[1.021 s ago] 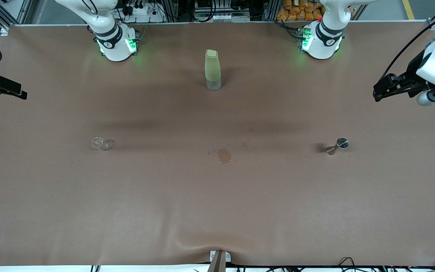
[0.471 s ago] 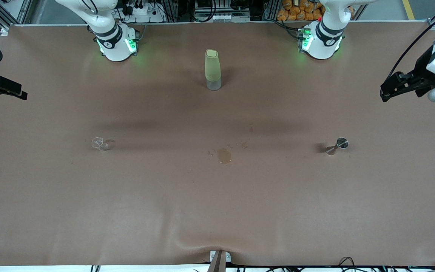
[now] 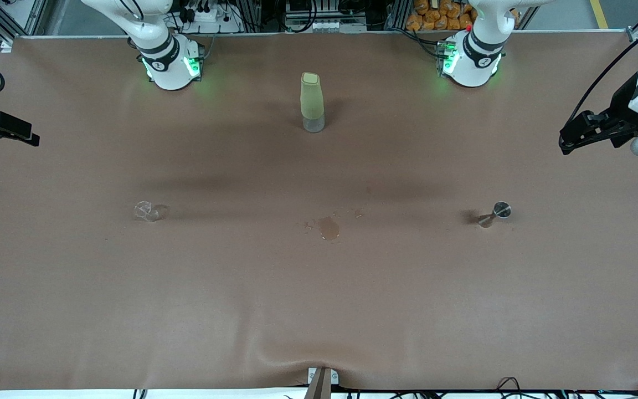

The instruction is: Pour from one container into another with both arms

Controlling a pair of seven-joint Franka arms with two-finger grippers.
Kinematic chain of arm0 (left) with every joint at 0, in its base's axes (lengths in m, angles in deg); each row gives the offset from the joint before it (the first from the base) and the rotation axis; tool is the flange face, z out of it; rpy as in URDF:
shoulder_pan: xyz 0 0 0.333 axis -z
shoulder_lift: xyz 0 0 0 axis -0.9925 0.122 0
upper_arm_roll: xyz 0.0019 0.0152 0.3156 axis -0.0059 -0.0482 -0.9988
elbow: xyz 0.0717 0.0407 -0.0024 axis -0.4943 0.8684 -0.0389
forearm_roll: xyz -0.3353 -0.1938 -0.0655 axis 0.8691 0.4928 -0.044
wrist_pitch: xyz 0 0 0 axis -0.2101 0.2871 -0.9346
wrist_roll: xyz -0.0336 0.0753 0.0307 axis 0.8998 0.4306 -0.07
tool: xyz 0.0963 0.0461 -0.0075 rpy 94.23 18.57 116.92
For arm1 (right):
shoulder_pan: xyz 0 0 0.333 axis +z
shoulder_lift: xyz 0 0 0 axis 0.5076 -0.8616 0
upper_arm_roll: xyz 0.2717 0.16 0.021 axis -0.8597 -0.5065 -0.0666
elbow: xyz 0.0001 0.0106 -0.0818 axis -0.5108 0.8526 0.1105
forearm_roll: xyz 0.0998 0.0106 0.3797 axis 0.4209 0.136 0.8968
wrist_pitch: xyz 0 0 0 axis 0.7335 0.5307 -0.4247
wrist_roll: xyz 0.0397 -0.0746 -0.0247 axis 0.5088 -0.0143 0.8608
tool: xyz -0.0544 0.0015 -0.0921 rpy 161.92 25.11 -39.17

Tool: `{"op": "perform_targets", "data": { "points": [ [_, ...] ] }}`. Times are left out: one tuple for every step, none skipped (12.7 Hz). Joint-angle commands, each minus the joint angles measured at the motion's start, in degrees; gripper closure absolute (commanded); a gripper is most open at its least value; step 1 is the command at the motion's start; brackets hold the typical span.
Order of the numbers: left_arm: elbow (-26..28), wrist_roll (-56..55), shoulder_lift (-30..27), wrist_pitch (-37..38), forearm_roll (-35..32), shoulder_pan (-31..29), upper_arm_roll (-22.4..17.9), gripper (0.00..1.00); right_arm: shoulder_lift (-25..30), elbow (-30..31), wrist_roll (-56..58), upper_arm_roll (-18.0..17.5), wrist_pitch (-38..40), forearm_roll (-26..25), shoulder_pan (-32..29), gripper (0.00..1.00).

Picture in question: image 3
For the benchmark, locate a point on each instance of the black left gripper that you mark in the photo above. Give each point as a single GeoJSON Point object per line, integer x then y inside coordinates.
{"type": "Point", "coordinates": [623, 104]}

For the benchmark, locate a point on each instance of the steel double cone jigger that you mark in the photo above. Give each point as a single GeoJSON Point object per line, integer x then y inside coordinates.
{"type": "Point", "coordinates": [502, 209]}

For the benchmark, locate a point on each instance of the small clear glass cup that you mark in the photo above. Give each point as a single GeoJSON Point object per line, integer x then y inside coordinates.
{"type": "Point", "coordinates": [150, 213]}

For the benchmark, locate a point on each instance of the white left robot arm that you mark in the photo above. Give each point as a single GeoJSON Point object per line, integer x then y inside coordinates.
{"type": "Point", "coordinates": [471, 61]}

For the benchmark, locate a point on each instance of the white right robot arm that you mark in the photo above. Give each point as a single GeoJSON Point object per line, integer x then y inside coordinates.
{"type": "Point", "coordinates": [169, 66]}

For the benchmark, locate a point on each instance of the orange object pile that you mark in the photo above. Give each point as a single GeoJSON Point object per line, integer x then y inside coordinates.
{"type": "Point", "coordinates": [435, 16]}

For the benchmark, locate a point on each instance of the white power strip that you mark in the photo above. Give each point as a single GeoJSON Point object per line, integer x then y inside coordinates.
{"type": "Point", "coordinates": [208, 16]}

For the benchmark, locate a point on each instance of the pale green tall bottle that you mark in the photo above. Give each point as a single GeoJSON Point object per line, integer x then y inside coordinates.
{"type": "Point", "coordinates": [312, 100]}

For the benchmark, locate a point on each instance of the black equipment with connectors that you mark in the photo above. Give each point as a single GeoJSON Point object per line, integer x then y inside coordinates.
{"type": "Point", "coordinates": [324, 16]}

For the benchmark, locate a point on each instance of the brown table mat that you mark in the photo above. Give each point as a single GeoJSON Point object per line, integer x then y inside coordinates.
{"type": "Point", "coordinates": [241, 305]}

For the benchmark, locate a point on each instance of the grey metal bracket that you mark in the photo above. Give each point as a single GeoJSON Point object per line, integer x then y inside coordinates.
{"type": "Point", "coordinates": [322, 382]}

